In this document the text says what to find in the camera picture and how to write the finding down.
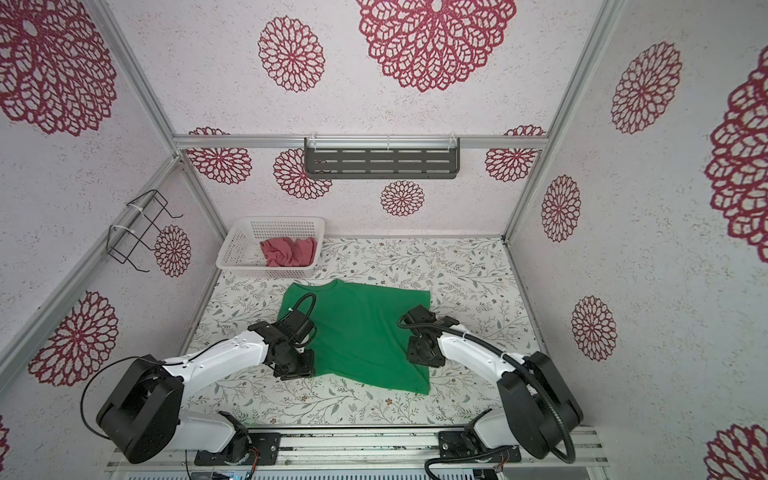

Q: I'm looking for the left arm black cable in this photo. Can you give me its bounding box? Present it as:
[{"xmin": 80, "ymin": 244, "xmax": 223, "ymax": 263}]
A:
[{"xmin": 79, "ymin": 292, "xmax": 318, "ymax": 480}]

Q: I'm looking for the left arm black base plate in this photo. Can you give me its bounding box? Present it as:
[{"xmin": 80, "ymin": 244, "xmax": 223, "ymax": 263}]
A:
[{"xmin": 193, "ymin": 431, "xmax": 282, "ymax": 466}]

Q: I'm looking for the green tank top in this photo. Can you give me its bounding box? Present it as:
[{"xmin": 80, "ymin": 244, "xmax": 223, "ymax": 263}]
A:
[{"xmin": 279, "ymin": 279, "xmax": 431, "ymax": 395}]

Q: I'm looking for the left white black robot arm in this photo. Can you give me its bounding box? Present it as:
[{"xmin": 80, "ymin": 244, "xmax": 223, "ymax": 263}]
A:
[{"xmin": 96, "ymin": 310, "xmax": 317, "ymax": 464}]

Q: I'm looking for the pink red tank top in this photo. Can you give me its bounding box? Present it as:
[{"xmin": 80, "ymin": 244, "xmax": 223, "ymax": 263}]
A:
[{"xmin": 260, "ymin": 237, "xmax": 317, "ymax": 268}]

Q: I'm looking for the white plastic laundry basket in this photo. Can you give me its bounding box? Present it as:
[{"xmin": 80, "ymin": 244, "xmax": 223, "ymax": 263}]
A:
[{"xmin": 216, "ymin": 216, "xmax": 325, "ymax": 279}]

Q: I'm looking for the aluminium front rail frame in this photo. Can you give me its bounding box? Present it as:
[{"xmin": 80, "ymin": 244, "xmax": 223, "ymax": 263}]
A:
[{"xmin": 101, "ymin": 426, "xmax": 615, "ymax": 479}]

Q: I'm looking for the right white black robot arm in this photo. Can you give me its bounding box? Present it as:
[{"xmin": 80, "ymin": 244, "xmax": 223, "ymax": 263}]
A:
[{"xmin": 398, "ymin": 305, "xmax": 584, "ymax": 464}]

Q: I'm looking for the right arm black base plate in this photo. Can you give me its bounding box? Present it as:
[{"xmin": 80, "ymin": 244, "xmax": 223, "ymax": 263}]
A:
[{"xmin": 437, "ymin": 430, "xmax": 522, "ymax": 464}]

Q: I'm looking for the dark grey wall shelf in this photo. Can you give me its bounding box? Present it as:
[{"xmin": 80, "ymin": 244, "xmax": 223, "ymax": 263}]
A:
[{"xmin": 303, "ymin": 137, "xmax": 461, "ymax": 180}]

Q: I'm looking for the black wire wall rack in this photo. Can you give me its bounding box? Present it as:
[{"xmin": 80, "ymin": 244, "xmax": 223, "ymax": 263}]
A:
[{"xmin": 104, "ymin": 189, "xmax": 183, "ymax": 273}]

